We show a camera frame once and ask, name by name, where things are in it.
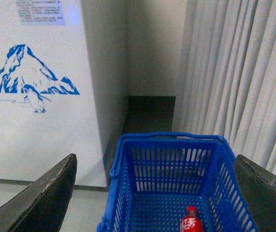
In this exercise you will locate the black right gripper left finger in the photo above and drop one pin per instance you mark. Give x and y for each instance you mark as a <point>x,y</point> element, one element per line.
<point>42,206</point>

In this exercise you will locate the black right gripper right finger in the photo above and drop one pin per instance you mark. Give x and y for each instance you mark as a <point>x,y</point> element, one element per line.
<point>258,188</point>

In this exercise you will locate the red iced tea bottle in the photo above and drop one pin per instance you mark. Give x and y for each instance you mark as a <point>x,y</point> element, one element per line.
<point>191,223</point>

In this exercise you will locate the blue plastic shopping basket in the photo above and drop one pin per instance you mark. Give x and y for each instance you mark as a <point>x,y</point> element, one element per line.
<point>156,176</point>

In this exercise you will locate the white pleated curtain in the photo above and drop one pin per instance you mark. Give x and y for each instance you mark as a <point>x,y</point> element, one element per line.
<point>227,76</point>

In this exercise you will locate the white blue chest freezer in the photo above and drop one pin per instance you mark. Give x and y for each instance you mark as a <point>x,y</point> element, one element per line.
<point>63,90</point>

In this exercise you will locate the grey instruction sticker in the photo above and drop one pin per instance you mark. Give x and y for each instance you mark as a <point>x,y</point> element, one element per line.
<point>40,12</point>

